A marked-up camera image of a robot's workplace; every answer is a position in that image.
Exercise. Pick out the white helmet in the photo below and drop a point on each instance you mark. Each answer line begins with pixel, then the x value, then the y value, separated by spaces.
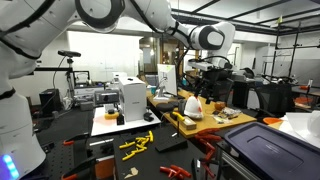
pixel 193 108

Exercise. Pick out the yellow T-handle on stand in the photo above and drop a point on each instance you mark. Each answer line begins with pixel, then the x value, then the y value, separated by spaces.
pixel 179 116

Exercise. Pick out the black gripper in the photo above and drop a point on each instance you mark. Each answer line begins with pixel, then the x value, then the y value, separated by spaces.
pixel 214 86

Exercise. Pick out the red T-handle wrench on table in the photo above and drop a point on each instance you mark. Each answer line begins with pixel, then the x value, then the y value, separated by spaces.
pixel 171 173

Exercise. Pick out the yellow T-handle wrench pile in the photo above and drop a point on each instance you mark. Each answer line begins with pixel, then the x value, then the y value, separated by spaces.
pixel 138 144

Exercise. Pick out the computer monitor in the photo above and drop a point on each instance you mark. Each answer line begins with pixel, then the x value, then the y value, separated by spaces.
pixel 167 86

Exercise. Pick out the black round cushion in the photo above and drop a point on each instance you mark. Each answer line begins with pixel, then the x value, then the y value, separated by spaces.
pixel 165 107

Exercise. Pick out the red handle wrenches in rack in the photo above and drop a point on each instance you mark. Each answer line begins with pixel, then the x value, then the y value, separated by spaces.
pixel 206 137

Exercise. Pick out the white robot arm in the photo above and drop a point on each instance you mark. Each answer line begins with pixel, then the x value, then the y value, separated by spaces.
pixel 27 27

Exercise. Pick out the tan small box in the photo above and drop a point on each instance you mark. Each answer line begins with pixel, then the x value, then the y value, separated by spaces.
pixel 189 124

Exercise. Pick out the white computer case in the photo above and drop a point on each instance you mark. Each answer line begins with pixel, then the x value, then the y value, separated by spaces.
pixel 133 101

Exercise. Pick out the wooden desk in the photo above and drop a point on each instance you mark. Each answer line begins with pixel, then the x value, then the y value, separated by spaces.
pixel 208 121

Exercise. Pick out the orange plate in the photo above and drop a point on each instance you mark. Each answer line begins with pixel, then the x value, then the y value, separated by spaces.
pixel 271 120

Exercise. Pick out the black angled wrench stand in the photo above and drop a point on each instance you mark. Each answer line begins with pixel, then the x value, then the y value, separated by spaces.
pixel 170 139

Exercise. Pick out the red t-handle wrench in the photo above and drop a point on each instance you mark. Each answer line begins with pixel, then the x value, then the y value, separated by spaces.
pixel 171 173
pixel 180 171

